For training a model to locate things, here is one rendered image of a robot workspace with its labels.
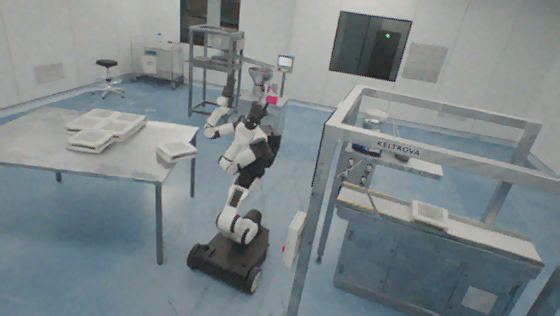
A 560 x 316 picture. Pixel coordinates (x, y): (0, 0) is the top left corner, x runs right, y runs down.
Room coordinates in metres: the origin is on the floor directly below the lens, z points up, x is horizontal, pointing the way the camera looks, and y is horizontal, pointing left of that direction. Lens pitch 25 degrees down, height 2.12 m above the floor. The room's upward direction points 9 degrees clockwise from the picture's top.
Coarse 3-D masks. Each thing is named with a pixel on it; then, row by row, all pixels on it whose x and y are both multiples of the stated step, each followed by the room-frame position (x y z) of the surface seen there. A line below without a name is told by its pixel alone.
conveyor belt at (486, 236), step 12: (348, 192) 2.29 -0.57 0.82; (360, 192) 2.32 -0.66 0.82; (360, 204) 2.14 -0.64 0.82; (384, 204) 2.20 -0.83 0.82; (396, 204) 2.22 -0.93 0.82; (396, 216) 2.06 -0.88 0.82; (408, 216) 2.08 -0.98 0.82; (456, 228) 2.02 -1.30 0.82; (468, 228) 2.05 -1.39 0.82; (480, 228) 2.07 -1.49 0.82; (456, 240) 1.89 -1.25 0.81; (480, 240) 1.92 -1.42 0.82; (492, 240) 1.94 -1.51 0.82; (504, 240) 1.97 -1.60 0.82; (516, 240) 1.99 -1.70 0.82; (516, 252) 1.85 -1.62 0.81; (528, 252) 1.87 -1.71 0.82
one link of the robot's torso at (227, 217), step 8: (232, 184) 2.21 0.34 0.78; (256, 184) 2.25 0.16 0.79; (232, 192) 2.16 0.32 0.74; (240, 192) 2.19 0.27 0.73; (248, 192) 2.15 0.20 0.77; (232, 200) 2.16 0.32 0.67; (240, 200) 2.10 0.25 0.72; (224, 208) 2.07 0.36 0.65; (232, 208) 2.06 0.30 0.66; (240, 208) 2.10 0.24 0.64; (224, 216) 2.02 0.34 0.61; (232, 216) 2.02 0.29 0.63; (240, 216) 2.07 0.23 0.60; (216, 224) 2.00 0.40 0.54; (224, 224) 1.98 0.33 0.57; (232, 224) 1.97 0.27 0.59; (232, 232) 1.99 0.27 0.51
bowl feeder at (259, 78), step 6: (252, 72) 4.69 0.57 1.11; (258, 72) 4.66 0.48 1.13; (252, 78) 4.75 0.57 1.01; (258, 78) 4.69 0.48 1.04; (264, 78) 4.70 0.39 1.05; (258, 84) 4.76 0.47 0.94; (264, 84) 4.81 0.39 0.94; (276, 84) 4.73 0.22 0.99; (252, 90) 4.81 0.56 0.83; (258, 90) 4.75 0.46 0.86; (264, 90) 4.81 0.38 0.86; (276, 90) 4.73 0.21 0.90; (258, 96) 4.75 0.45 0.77
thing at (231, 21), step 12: (180, 0) 7.67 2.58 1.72; (192, 0) 7.64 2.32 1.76; (204, 0) 7.60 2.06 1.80; (216, 0) 7.56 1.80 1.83; (228, 0) 7.52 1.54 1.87; (180, 12) 7.67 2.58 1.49; (192, 12) 7.64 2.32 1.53; (204, 12) 7.60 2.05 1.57; (216, 12) 7.56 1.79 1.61; (228, 12) 7.52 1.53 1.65; (180, 24) 7.67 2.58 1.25; (192, 24) 7.64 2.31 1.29; (216, 24) 7.56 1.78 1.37; (228, 24) 7.52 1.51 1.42; (180, 36) 7.67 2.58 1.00
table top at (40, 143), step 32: (0, 128) 2.48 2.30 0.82; (32, 128) 2.56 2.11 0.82; (160, 128) 2.97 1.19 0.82; (192, 128) 3.09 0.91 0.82; (0, 160) 2.01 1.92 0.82; (32, 160) 2.07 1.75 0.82; (64, 160) 2.13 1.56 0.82; (96, 160) 2.20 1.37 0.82; (128, 160) 2.27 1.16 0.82; (160, 160) 2.34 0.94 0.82
